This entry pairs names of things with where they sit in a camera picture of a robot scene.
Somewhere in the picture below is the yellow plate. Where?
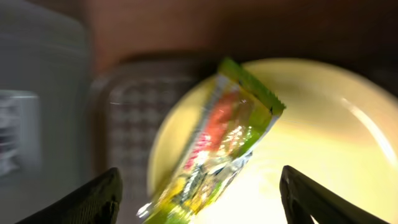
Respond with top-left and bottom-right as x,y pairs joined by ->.
147,58 -> 398,224

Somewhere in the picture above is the dark brown serving tray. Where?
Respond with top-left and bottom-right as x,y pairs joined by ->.
88,58 -> 217,223

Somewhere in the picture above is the green snack wrapper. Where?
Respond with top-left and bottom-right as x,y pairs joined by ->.
136,58 -> 286,223

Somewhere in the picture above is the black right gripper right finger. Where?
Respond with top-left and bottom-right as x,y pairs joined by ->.
279,166 -> 387,224

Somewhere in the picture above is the clear plastic bin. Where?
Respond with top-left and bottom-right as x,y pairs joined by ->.
1,1 -> 91,223

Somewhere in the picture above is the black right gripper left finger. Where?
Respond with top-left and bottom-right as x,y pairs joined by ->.
17,167 -> 123,224

